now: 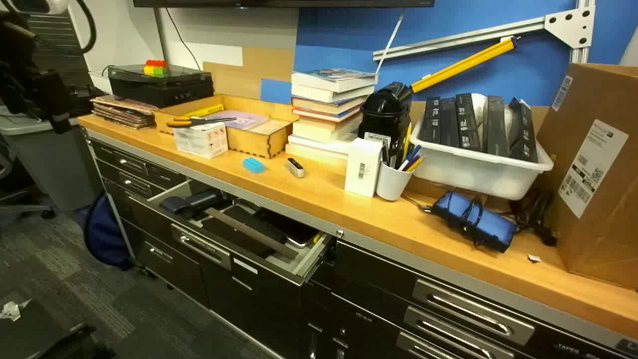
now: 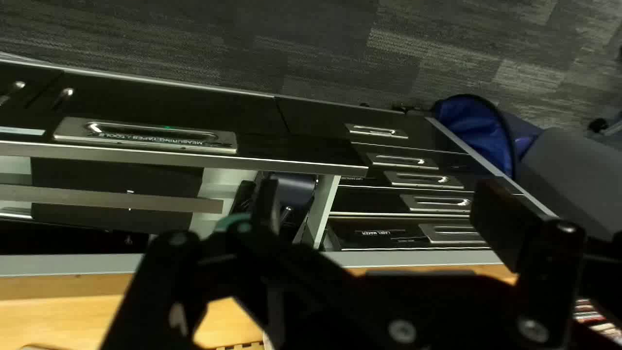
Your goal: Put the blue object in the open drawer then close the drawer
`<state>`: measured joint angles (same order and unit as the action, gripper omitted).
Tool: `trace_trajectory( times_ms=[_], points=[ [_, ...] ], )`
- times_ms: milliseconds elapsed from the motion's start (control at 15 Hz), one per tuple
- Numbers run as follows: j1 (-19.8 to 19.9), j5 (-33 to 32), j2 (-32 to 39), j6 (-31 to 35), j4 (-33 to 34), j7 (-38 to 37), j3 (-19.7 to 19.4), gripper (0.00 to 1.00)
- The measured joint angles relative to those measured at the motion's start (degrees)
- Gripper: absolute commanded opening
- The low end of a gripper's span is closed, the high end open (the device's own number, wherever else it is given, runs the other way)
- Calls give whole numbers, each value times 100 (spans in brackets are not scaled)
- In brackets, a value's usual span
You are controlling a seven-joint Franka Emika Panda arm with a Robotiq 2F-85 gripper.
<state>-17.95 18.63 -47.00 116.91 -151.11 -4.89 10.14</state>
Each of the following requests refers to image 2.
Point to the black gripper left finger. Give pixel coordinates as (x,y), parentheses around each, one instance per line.
(194,272)

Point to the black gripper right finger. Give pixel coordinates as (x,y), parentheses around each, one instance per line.
(540,258)

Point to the grey padded chair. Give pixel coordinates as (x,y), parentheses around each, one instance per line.
(575,175)

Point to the blue fabric bag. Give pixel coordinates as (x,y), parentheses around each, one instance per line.
(476,128)

